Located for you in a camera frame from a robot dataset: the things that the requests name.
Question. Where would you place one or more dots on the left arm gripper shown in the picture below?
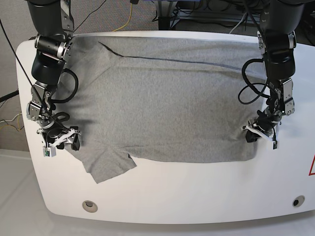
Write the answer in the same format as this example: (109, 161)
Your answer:
(265, 126)

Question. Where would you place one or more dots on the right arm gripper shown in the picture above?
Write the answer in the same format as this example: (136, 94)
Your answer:
(61, 137)

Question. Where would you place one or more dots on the grey T-shirt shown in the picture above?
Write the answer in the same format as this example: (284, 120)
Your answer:
(162, 99)

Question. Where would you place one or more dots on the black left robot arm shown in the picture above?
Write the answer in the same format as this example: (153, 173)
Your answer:
(277, 41)

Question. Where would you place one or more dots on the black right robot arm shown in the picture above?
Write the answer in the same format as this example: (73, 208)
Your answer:
(55, 27)

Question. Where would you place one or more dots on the red triangle warning sticker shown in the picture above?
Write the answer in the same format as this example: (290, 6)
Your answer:
(312, 168)

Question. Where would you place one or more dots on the black rod at left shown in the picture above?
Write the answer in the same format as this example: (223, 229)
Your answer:
(8, 96)

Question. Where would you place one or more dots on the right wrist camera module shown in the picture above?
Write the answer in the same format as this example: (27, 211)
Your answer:
(49, 151)

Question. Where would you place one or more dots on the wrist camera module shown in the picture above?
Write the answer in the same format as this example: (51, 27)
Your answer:
(274, 145)
(49, 151)

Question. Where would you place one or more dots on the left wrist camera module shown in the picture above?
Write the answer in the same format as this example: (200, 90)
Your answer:
(274, 145)

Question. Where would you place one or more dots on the left table cable grommet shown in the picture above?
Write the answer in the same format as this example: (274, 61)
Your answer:
(89, 206)

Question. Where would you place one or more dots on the table cable grommet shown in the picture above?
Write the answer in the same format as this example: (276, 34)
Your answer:
(298, 201)
(89, 206)

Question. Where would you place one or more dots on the right table cable grommet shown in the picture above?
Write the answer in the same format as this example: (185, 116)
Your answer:
(298, 201)

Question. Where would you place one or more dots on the aluminium frame rail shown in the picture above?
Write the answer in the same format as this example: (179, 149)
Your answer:
(227, 20)

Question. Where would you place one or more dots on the black table leg post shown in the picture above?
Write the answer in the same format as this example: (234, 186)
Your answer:
(163, 14)

